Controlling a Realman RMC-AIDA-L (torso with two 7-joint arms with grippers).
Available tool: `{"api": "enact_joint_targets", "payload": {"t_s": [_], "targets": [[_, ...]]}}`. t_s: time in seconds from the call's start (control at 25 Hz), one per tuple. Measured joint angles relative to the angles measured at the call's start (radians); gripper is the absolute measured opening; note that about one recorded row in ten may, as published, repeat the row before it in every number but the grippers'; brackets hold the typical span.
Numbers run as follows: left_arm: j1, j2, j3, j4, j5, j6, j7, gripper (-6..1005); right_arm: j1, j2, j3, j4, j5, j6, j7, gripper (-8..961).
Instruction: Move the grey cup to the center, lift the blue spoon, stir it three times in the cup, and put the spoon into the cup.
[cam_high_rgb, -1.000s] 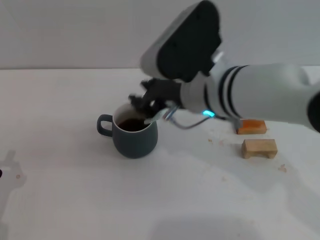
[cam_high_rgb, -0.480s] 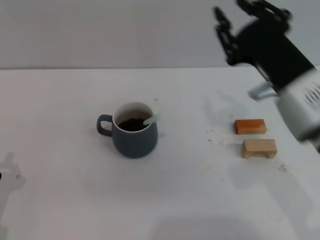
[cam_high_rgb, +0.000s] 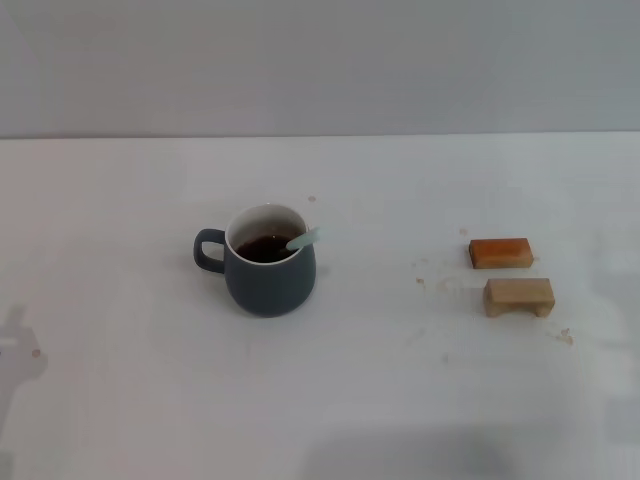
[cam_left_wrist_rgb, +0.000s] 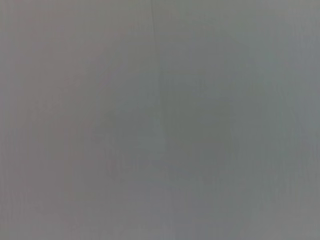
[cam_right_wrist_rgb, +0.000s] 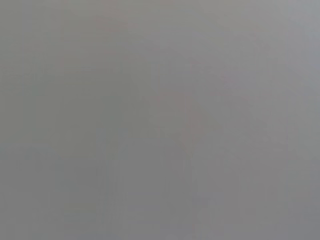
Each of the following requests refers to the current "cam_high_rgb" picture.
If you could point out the light wooden block with notch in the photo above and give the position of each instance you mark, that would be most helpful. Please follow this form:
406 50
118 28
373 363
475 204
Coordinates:
520 295

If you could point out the orange-brown wooden block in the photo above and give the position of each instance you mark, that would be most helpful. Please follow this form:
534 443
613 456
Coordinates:
500 252

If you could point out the dark grey ceramic cup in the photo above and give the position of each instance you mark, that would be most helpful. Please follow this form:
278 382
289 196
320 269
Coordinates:
270 285

